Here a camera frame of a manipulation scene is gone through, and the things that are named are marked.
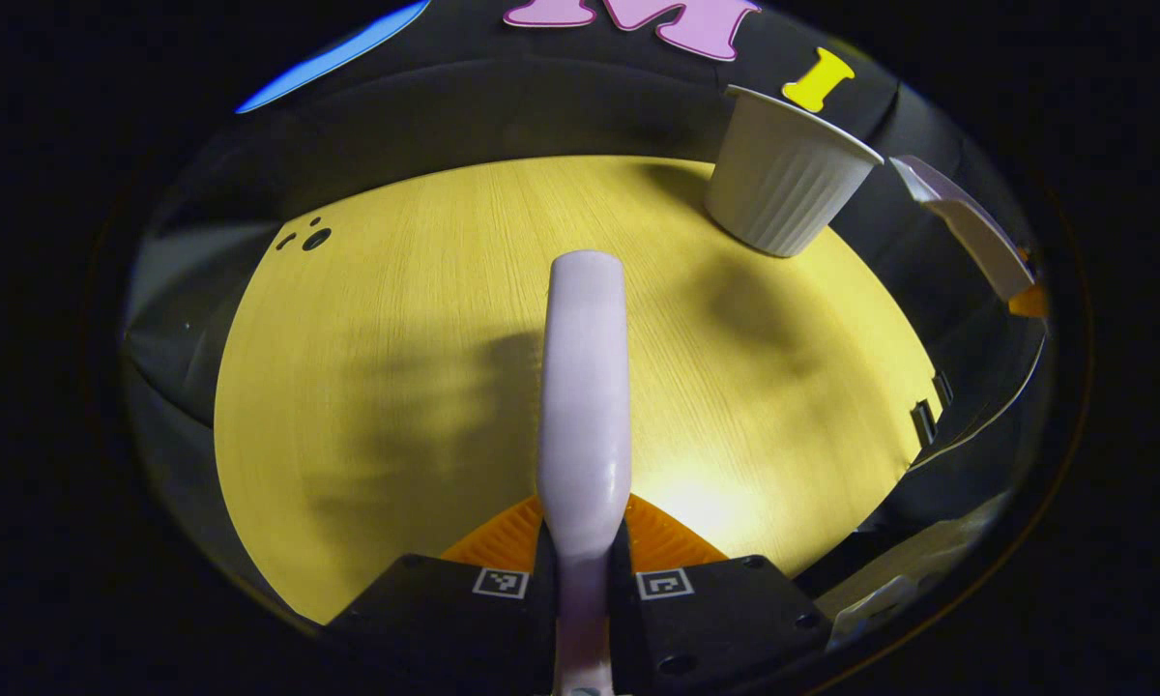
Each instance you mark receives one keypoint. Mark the yellow wooden desktop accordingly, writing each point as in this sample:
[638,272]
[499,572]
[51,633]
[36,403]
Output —
[396,319]

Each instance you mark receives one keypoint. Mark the white ribbed garbage bin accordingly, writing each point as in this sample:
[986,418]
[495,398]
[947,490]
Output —
[783,184]

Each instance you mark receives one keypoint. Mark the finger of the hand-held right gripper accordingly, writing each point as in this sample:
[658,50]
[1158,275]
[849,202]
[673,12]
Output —
[1029,303]

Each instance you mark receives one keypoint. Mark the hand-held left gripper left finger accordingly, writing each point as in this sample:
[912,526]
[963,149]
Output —
[445,628]

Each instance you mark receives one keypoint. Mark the white plastic piece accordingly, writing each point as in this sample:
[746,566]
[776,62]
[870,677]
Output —
[870,609]

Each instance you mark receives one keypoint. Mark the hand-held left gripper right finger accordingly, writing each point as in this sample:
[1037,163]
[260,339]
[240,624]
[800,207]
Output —
[725,619]

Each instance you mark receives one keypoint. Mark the light purple dustpan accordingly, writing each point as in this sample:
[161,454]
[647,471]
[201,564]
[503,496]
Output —
[976,227]

